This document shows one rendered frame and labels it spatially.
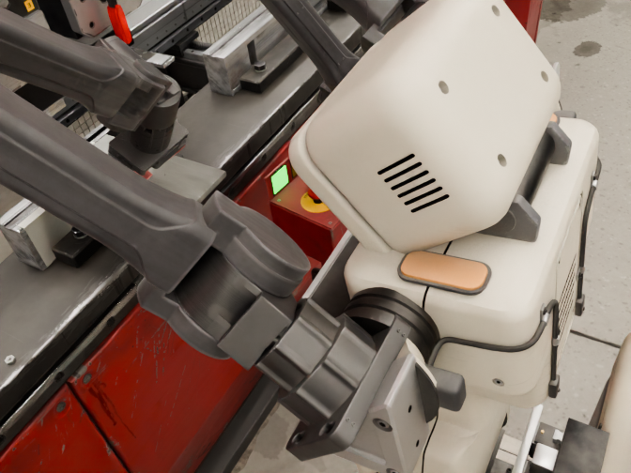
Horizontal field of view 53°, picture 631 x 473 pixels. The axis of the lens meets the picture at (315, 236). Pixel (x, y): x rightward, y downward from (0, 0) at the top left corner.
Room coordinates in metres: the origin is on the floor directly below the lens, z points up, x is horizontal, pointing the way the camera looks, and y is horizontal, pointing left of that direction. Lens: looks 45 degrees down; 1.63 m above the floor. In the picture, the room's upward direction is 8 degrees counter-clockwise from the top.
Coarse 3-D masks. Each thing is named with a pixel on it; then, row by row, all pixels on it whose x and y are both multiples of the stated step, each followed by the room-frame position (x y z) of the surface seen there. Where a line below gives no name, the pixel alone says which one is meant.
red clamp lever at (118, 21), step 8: (112, 0) 0.97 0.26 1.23; (112, 8) 0.97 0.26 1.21; (120, 8) 0.97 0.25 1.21; (112, 16) 0.97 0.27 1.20; (120, 16) 0.97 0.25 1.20; (112, 24) 0.98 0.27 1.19; (120, 24) 0.97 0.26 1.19; (120, 32) 0.97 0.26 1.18; (128, 32) 0.97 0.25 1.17; (128, 40) 0.97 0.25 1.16
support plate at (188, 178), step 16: (96, 144) 0.93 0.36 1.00; (176, 160) 0.85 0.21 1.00; (160, 176) 0.81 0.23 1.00; (176, 176) 0.81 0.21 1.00; (192, 176) 0.80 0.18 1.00; (208, 176) 0.80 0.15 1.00; (224, 176) 0.80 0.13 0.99; (176, 192) 0.77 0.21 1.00; (192, 192) 0.76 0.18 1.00; (208, 192) 0.76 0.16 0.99
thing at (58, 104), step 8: (24, 88) 0.88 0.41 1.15; (32, 88) 0.89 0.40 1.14; (40, 88) 0.90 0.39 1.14; (24, 96) 0.88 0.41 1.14; (32, 96) 0.88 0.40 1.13; (40, 96) 0.90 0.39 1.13; (48, 96) 0.90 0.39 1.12; (56, 96) 0.92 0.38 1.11; (64, 96) 0.93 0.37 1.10; (32, 104) 0.88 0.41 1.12; (40, 104) 0.89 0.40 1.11; (48, 104) 0.90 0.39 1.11; (56, 104) 0.92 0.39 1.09; (64, 104) 0.93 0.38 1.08; (48, 112) 0.90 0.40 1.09; (56, 112) 0.92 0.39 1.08
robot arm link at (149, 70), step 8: (104, 40) 0.78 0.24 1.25; (112, 40) 0.79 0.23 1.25; (120, 40) 0.80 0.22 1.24; (112, 48) 0.77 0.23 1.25; (120, 48) 0.78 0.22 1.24; (128, 48) 0.79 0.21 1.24; (128, 56) 0.77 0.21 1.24; (136, 56) 0.78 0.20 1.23; (136, 64) 0.69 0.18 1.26; (144, 64) 0.70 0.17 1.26; (144, 72) 0.68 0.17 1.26; (152, 72) 0.69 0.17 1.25; (160, 72) 0.72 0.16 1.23; (152, 80) 0.68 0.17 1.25; (160, 80) 0.69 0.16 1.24; (168, 80) 0.71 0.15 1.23; (160, 96) 0.70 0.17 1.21; (104, 120) 0.66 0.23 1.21; (112, 128) 0.66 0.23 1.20; (120, 128) 0.66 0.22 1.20; (136, 128) 0.69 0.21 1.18
